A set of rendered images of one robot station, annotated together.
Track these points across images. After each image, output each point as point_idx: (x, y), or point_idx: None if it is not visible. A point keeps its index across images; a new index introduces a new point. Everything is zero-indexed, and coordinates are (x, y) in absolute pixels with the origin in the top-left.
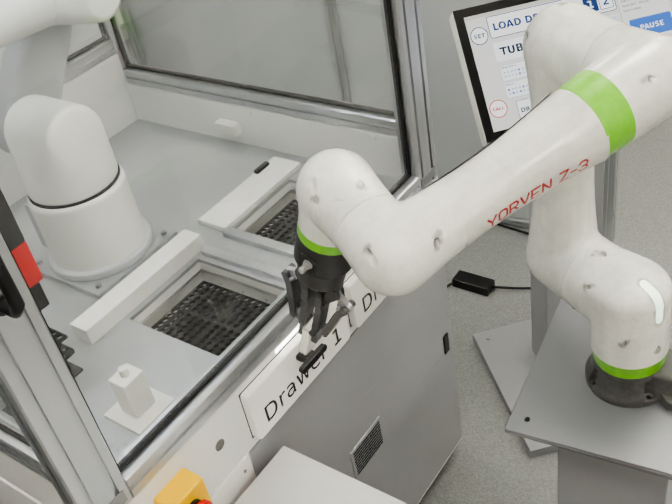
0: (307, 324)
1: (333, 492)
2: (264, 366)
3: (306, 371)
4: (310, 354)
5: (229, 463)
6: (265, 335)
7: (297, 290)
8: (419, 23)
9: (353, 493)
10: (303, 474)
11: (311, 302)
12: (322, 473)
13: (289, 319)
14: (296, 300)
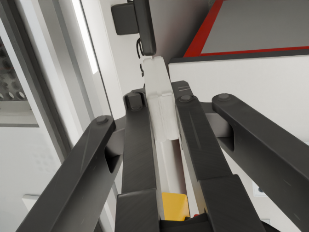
0: (157, 129)
1: (264, 85)
2: (105, 100)
3: (155, 46)
4: (135, 16)
5: (156, 143)
6: (72, 109)
7: (82, 211)
8: None
9: (288, 75)
10: (216, 84)
11: (159, 190)
12: (235, 72)
13: (59, 29)
14: (102, 188)
